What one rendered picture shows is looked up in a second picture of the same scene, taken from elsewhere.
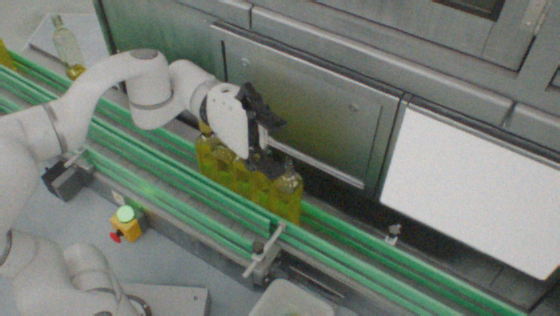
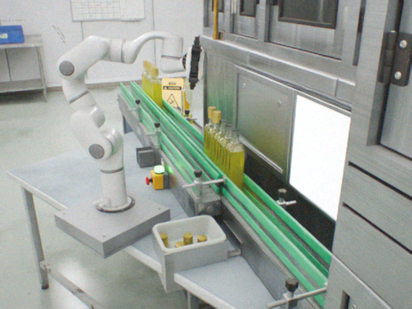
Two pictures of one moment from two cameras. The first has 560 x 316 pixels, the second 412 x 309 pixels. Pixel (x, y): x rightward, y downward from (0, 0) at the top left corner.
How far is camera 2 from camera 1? 1.00 m
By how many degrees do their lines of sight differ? 39
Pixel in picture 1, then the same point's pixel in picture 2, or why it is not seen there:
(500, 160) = (334, 122)
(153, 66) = (172, 36)
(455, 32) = (321, 42)
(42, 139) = (115, 46)
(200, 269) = (177, 211)
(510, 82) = (339, 64)
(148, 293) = (140, 199)
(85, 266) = (109, 131)
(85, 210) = (146, 172)
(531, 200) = not seen: hidden behind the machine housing
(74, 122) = (131, 46)
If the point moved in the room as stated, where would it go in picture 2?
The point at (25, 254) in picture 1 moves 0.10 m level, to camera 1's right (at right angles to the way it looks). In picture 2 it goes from (87, 102) to (105, 107)
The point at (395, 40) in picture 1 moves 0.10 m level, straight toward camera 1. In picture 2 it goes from (297, 53) to (275, 56)
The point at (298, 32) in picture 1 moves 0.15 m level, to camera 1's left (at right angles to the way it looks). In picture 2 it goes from (262, 58) to (228, 54)
